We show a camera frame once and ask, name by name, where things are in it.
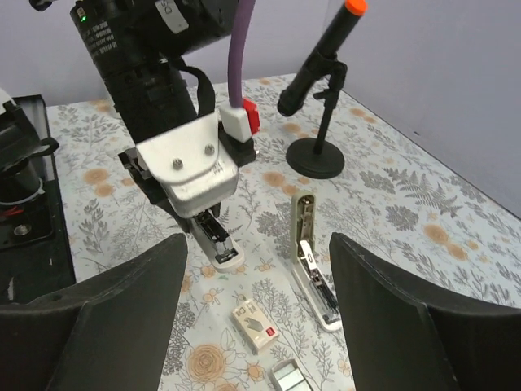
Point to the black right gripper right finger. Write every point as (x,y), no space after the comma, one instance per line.
(405,333)

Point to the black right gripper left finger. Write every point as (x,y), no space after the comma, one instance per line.
(109,332)

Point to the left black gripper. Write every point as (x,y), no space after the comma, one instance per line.
(156,100)

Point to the staple tray with staples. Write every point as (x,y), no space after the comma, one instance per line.
(287,376)

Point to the beige green stapler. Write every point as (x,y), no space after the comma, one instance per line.
(305,269)

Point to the white staple box sleeve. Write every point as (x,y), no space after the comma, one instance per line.
(257,329)

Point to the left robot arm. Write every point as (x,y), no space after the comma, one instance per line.
(122,36)

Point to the black microphone desk stand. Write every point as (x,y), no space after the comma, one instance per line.
(317,138)

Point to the black microphone orange tip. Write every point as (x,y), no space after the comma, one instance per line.
(322,57)

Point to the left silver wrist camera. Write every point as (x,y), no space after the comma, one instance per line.
(191,165)

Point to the black base frame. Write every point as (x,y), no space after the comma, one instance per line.
(36,258)

